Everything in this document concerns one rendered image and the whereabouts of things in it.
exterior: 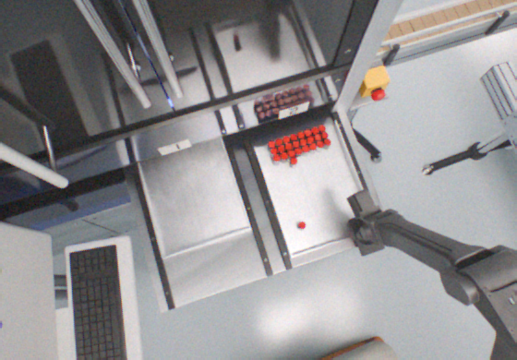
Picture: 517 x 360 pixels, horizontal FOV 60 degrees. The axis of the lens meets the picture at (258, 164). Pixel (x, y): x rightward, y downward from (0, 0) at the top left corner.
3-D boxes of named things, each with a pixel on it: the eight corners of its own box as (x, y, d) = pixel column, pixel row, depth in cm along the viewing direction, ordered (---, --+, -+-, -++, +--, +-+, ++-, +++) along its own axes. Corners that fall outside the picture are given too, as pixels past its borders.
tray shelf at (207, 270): (120, 156, 137) (118, 154, 135) (334, 90, 143) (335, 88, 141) (161, 313, 125) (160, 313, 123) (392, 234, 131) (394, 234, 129)
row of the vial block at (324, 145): (271, 160, 135) (271, 155, 130) (327, 142, 136) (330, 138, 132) (273, 166, 134) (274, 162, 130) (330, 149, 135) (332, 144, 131)
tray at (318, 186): (253, 149, 136) (253, 146, 132) (334, 124, 138) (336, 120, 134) (290, 258, 127) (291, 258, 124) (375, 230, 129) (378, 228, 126)
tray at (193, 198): (135, 150, 136) (131, 146, 132) (217, 124, 138) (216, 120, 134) (163, 258, 127) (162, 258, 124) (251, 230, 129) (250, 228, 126)
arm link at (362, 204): (368, 239, 100) (402, 224, 101) (346, 192, 103) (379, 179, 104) (357, 245, 112) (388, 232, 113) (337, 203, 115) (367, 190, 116)
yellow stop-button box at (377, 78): (353, 78, 133) (357, 66, 126) (375, 70, 134) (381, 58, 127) (362, 100, 131) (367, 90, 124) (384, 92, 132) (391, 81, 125)
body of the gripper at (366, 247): (368, 212, 121) (376, 208, 114) (383, 249, 118) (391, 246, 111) (346, 220, 121) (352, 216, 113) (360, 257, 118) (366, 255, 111)
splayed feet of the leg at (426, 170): (417, 165, 225) (427, 157, 212) (508, 136, 229) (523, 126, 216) (424, 180, 223) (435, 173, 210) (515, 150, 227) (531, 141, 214)
